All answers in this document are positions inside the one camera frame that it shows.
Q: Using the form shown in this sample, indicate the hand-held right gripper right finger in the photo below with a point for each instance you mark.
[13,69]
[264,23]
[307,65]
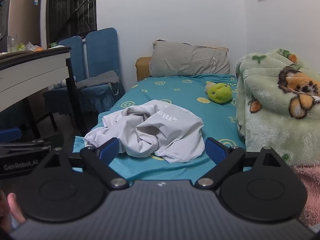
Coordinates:
[214,150]

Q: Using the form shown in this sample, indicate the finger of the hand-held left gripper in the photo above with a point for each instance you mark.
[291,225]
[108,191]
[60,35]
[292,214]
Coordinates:
[10,134]

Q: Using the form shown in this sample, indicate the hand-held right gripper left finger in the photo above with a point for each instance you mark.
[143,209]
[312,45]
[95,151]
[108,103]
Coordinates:
[110,148]

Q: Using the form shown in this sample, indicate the white shirt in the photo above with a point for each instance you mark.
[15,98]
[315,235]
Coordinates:
[150,130]

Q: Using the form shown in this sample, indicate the person's left hand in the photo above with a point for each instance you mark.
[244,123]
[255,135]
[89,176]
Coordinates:
[16,207]

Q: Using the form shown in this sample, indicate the green plush toy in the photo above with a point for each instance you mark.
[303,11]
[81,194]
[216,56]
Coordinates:
[218,93]

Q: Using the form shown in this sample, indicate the white table with black legs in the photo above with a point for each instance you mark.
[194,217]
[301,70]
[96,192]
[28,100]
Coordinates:
[25,75]

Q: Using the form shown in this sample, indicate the green printed fleece blanket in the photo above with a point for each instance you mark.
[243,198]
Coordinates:
[270,110]

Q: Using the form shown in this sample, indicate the grey cloth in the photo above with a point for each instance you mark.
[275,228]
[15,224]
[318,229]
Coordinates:
[97,80]

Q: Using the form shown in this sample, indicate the light printed cloth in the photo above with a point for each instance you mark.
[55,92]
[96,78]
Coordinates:
[60,83]

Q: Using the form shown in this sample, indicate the bed with teal printed sheet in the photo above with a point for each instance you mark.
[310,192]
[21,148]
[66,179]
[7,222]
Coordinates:
[175,90]

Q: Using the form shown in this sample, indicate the plastic bag with oranges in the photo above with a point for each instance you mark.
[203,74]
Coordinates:
[33,47]

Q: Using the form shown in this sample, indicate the clear glass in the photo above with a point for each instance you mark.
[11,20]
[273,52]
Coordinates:
[12,43]

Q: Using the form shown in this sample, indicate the grey pillow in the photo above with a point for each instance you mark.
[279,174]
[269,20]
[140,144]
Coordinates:
[187,60]

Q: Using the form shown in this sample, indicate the blue covered chair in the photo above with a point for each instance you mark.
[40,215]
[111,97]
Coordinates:
[102,52]
[71,57]

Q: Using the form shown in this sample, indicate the pink fleece blanket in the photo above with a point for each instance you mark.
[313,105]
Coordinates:
[308,192]

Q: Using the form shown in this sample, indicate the beige refrigerator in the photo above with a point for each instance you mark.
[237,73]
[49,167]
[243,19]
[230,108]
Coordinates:
[23,20]

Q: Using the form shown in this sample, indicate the dark window grille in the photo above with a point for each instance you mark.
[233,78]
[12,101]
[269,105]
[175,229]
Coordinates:
[71,7]

